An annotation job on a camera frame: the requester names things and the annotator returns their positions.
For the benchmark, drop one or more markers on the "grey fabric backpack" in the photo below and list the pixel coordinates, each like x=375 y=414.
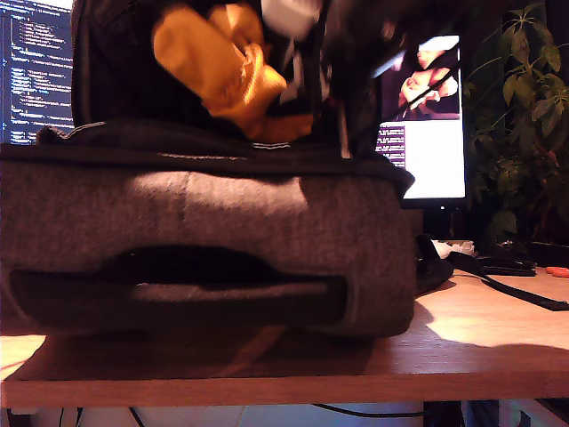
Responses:
x=222 y=213

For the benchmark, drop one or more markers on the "yellow pair of socks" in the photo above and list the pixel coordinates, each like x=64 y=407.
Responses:
x=209 y=58

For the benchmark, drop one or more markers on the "monitor showing white windows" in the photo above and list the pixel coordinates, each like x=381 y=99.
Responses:
x=431 y=155

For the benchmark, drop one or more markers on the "small white item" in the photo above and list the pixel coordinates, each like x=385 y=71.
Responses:
x=453 y=248

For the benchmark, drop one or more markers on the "black flat pouch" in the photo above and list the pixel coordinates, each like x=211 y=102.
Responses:
x=507 y=266

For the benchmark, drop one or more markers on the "green leafy houseplant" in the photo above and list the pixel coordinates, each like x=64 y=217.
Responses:
x=524 y=111

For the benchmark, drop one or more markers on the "small orange item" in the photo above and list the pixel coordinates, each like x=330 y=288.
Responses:
x=558 y=271

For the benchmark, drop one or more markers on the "monitor showing dark code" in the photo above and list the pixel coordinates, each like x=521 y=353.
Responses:
x=35 y=66

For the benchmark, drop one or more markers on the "white camera box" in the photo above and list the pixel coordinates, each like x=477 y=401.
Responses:
x=289 y=18

